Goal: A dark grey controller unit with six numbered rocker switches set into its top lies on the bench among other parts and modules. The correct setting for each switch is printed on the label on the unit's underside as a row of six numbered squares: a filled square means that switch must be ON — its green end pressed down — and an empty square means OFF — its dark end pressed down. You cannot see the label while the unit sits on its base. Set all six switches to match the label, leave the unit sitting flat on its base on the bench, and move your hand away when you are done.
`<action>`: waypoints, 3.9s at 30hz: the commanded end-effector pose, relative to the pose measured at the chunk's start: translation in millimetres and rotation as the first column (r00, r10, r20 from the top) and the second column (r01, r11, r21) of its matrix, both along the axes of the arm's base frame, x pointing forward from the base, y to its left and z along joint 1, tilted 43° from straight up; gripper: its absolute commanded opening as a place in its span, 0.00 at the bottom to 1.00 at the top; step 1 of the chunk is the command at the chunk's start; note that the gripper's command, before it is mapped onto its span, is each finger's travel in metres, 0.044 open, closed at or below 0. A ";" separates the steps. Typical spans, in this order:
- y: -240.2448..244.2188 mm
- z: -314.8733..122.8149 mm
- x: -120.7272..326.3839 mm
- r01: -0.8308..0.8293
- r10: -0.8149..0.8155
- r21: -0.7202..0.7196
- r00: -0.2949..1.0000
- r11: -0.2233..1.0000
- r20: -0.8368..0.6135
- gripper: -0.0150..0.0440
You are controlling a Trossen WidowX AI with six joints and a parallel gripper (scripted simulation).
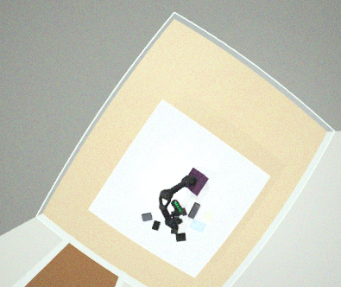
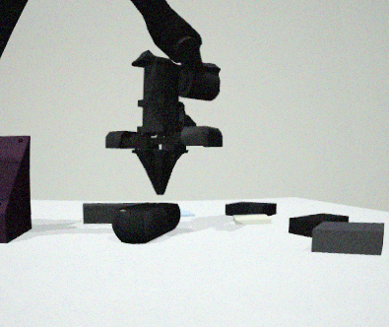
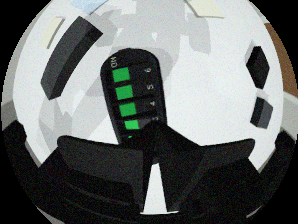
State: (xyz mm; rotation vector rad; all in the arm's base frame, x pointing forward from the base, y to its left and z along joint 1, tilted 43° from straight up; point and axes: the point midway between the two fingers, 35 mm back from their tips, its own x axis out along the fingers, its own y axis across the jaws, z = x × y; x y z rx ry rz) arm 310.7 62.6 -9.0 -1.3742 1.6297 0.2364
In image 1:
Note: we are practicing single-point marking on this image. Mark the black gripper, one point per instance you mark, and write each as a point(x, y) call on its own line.
point(177, 212)

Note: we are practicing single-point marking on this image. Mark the dark grey switch controller unit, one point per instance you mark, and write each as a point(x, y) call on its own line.
point(176, 205)

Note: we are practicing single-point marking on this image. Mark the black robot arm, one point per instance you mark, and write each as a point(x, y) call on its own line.
point(167, 194)

